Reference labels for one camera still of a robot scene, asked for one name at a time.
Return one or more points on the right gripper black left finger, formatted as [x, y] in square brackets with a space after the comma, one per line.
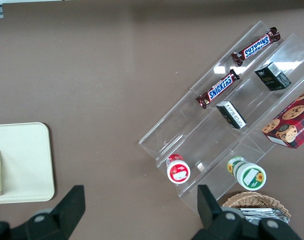
[64, 210]

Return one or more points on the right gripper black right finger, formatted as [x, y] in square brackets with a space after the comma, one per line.
[209, 212]

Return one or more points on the small tan wicker basket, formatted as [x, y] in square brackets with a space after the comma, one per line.
[249, 200]

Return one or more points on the cream plastic tray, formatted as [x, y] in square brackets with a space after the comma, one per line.
[27, 162]

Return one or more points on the red lid snack cup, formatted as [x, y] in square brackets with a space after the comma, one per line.
[178, 171]

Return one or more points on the silver foil packets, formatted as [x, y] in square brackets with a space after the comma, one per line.
[261, 213]

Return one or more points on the green lid snack cup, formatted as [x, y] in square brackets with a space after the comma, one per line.
[249, 175]

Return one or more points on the clear acrylic tiered display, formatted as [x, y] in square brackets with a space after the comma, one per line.
[191, 130]

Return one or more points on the small black carton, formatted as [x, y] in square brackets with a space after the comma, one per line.
[272, 77]
[231, 115]

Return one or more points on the red tartan cookie box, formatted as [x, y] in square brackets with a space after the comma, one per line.
[291, 122]

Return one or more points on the brown Snickers bar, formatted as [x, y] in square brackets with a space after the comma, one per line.
[217, 89]
[256, 46]

